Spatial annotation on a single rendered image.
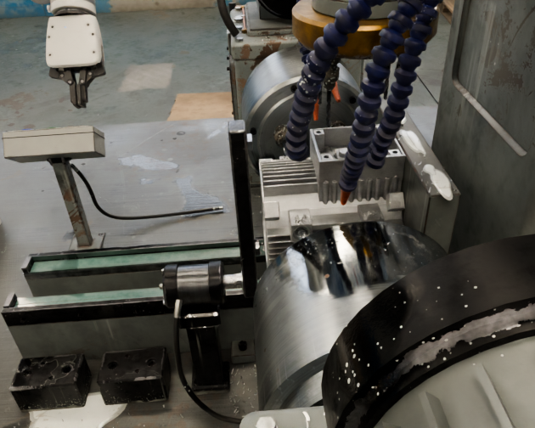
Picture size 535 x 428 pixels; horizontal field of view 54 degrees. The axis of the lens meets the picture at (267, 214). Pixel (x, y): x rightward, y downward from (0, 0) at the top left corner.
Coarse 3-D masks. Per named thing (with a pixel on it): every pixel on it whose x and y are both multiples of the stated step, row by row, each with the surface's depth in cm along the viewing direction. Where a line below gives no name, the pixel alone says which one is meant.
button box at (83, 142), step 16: (48, 128) 97; (64, 128) 97; (80, 128) 97; (96, 128) 99; (16, 144) 97; (32, 144) 97; (48, 144) 97; (64, 144) 97; (80, 144) 97; (96, 144) 98; (16, 160) 101; (32, 160) 102
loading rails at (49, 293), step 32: (32, 256) 92; (64, 256) 92; (96, 256) 93; (128, 256) 92; (160, 256) 92; (192, 256) 91; (224, 256) 91; (256, 256) 91; (32, 288) 92; (64, 288) 92; (96, 288) 93; (128, 288) 93; (32, 320) 83; (64, 320) 83; (96, 320) 83; (128, 320) 84; (160, 320) 84; (224, 320) 85; (32, 352) 87; (64, 352) 87; (96, 352) 88
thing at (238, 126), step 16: (240, 128) 57; (240, 144) 58; (240, 160) 59; (240, 176) 60; (240, 192) 62; (240, 208) 63; (240, 224) 64; (240, 240) 66; (256, 240) 69; (240, 256) 68; (256, 272) 70; (240, 288) 72
